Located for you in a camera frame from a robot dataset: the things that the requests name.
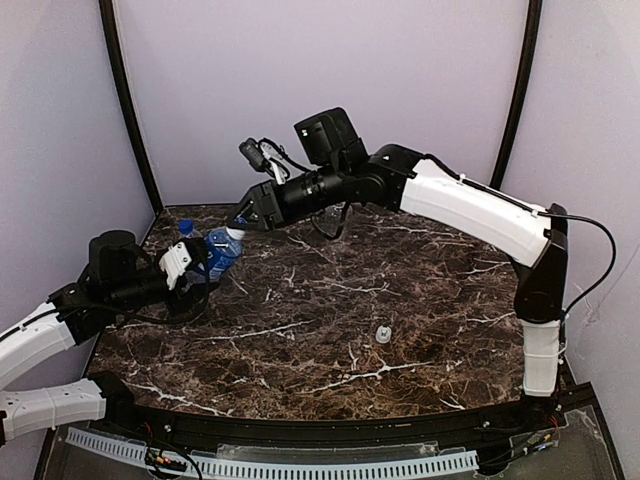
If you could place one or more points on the blue cap water bottle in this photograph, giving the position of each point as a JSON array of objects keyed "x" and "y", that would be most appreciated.
[{"x": 186, "y": 228}]

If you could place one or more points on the white slotted cable duct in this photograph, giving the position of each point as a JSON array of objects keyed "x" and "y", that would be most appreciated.
[{"x": 414, "y": 461}]

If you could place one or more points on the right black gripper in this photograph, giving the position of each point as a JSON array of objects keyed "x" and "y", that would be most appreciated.
[{"x": 267, "y": 203}]

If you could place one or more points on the black front table rail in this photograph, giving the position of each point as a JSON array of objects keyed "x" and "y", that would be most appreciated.
[{"x": 484, "y": 427}]

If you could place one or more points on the white cap water bottle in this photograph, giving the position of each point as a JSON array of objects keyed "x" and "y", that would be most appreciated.
[{"x": 225, "y": 246}]

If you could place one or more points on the left black frame post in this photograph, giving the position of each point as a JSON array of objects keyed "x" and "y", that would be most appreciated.
[{"x": 118, "y": 69}]

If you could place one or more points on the black frame post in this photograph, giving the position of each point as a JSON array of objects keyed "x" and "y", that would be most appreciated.
[
  {"x": 525, "y": 64},
  {"x": 118, "y": 69}
]

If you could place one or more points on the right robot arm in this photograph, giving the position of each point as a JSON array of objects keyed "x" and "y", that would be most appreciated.
[{"x": 401, "y": 179}]

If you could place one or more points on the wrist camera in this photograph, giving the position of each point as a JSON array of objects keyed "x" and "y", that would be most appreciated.
[
  {"x": 183, "y": 263},
  {"x": 265, "y": 156}
]

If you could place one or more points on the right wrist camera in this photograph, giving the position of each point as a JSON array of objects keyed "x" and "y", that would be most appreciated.
[{"x": 265, "y": 156}]

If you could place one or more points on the small circuit board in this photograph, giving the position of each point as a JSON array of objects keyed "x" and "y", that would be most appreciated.
[{"x": 157, "y": 459}]

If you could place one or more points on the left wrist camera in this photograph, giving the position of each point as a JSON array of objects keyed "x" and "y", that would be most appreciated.
[{"x": 183, "y": 263}]

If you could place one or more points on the right black frame post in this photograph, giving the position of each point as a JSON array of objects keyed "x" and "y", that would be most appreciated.
[{"x": 525, "y": 64}]

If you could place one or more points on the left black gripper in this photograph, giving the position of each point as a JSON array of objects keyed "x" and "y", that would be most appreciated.
[{"x": 187, "y": 282}]

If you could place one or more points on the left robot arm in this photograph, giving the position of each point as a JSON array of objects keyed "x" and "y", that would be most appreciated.
[{"x": 118, "y": 281}]

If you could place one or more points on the clear bottle cap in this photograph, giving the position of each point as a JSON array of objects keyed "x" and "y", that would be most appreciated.
[{"x": 383, "y": 334}]

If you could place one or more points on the clear unlabeled plastic bottle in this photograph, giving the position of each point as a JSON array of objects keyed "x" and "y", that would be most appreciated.
[{"x": 332, "y": 221}]

